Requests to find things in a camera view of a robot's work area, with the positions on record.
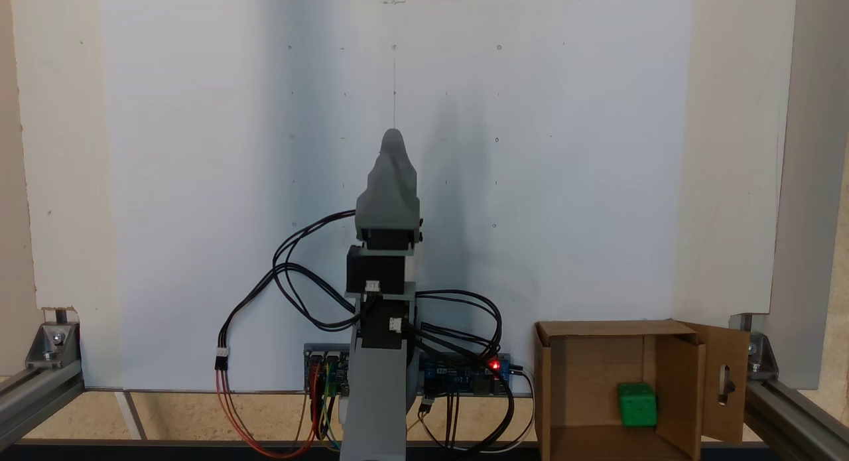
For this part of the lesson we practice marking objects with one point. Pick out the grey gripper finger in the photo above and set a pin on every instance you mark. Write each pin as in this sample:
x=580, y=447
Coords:
x=392, y=176

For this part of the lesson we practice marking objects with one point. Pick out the green dice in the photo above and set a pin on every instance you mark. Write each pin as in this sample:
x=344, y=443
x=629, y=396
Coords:
x=637, y=404

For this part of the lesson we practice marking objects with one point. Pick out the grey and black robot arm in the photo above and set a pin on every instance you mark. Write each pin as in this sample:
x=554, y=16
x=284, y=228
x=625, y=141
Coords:
x=375, y=408

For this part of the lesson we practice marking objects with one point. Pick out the blue circuit board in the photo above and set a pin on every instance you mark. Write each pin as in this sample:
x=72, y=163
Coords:
x=464, y=378

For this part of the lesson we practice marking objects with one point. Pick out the large white paper sheet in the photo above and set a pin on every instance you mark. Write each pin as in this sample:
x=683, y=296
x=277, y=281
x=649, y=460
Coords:
x=199, y=182

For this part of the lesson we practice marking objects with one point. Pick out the brown cardboard box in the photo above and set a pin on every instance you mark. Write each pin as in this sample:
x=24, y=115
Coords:
x=584, y=381

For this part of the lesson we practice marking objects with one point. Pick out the metal corner bracket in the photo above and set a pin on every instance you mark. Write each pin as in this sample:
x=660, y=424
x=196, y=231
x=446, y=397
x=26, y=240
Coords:
x=52, y=345
x=759, y=355

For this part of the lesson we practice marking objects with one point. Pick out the aluminium frame profile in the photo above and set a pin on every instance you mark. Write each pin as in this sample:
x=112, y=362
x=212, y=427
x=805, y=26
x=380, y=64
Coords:
x=33, y=398
x=796, y=414

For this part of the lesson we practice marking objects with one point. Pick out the grey vertical frame beam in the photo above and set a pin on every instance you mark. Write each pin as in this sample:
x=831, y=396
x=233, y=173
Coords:
x=816, y=182

